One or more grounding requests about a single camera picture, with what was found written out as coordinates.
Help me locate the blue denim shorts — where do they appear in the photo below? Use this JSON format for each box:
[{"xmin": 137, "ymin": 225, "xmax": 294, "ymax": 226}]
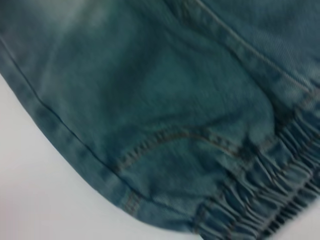
[{"xmin": 0, "ymin": 0, "xmax": 320, "ymax": 240}]

